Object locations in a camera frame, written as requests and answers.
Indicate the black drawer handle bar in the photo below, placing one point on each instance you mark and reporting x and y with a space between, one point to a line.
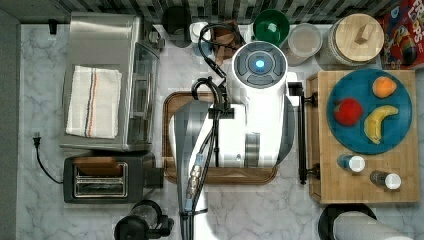
296 89

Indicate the wooden serving tray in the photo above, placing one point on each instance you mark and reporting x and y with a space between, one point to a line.
215 175

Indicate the blue bottle white cap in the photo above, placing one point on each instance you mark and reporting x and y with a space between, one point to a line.
197 44

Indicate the green mug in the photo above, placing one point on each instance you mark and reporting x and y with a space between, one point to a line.
271 26

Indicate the stainless steel toaster oven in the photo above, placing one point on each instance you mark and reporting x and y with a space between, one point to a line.
121 42

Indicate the white striped dish towel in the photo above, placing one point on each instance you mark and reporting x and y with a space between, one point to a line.
94 103

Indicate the red plush apple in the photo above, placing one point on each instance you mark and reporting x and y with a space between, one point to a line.
347 111

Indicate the black slot toaster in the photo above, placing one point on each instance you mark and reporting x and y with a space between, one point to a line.
110 179

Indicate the blue shaker white cap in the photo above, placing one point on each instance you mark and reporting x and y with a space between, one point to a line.
353 163

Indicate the yellow plush banana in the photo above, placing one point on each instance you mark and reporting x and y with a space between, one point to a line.
373 122

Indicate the jar with wooden lid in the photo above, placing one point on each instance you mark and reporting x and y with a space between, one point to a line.
352 41

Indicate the orange plush fruit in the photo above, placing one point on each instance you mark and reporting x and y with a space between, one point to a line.
383 87

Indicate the blue round plate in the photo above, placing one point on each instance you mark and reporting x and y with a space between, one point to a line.
358 85

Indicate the dark shaker white cap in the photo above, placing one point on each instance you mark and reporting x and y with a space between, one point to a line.
391 181

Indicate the red Froot Loops box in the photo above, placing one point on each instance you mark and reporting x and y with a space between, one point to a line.
404 36

